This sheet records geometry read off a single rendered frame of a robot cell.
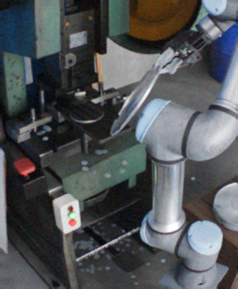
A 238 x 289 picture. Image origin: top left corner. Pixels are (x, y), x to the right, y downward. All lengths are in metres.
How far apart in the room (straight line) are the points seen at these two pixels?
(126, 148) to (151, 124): 0.65
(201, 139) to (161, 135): 0.10
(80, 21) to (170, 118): 0.63
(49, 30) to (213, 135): 0.67
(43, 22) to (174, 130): 0.60
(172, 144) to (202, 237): 0.38
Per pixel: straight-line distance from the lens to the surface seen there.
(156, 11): 1.77
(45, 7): 1.41
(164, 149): 1.09
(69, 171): 1.61
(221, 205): 1.88
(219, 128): 1.03
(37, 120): 1.70
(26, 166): 1.45
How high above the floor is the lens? 1.62
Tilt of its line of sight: 32 degrees down
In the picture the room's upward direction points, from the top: straight up
